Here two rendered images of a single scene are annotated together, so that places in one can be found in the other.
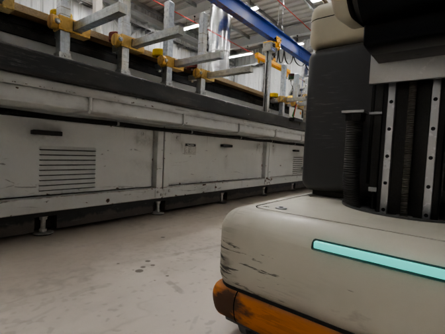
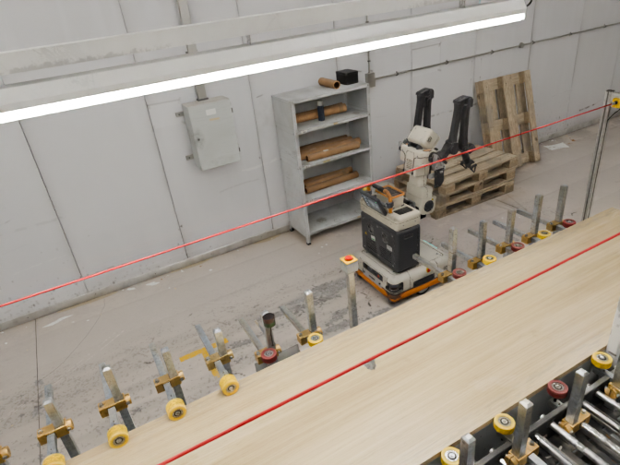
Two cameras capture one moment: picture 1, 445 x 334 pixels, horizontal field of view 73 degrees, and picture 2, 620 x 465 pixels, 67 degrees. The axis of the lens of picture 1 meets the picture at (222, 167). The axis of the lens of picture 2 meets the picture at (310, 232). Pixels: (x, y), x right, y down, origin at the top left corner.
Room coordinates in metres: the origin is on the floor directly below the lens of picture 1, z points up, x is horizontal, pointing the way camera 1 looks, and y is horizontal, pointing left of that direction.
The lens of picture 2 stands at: (4.26, 0.47, 2.55)
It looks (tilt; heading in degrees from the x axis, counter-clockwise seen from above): 28 degrees down; 207
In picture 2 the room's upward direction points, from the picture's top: 7 degrees counter-clockwise
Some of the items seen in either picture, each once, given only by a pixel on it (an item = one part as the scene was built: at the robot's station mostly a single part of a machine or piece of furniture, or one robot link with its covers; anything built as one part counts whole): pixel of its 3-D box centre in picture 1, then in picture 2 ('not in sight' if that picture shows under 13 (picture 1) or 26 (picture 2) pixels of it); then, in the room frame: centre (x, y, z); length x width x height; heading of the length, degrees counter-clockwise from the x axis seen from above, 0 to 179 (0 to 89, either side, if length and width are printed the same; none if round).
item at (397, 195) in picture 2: not in sight; (389, 196); (0.78, -0.50, 0.87); 0.23 x 0.15 x 0.11; 52
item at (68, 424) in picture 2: not in sight; (55, 430); (3.51, -1.24, 0.95); 0.14 x 0.06 x 0.05; 142
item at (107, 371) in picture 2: not in sight; (121, 405); (3.29, -1.08, 0.92); 0.04 x 0.04 x 0.48; 52
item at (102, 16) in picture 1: (87, 24); (518, 232); (1.09, 0.50, 0.82); 0.43 x 0.03 x 0.04; 52
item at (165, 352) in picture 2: not in sight; (176, 386); (3.09, -0.92, 0.89); 0.04 x 0.04 x 0.48; 52
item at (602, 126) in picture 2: not in sight; (601, 164); (0.69, 0.97, 1.20); 0.15 x 0.12 x 1.00; 142
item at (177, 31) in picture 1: (144, 42); (493, 242); (1.29, 0.35, 0.84); 0.43 x 0.03 x 0.04; 52
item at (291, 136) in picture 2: not in sight; (327, 161); (-0.16, -1.45, 0.78); 0.90 x 0.45 x 1.55; 142
